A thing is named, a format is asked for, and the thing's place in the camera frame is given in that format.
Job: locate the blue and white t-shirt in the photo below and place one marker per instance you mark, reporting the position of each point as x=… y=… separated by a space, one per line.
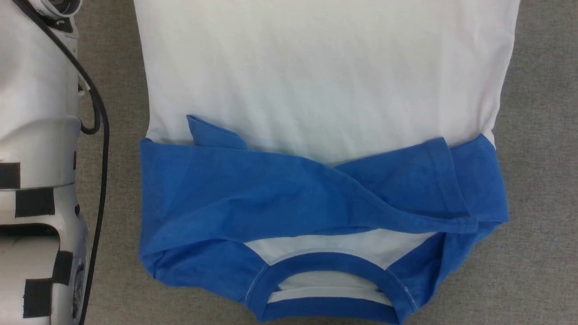
x=325 y=99

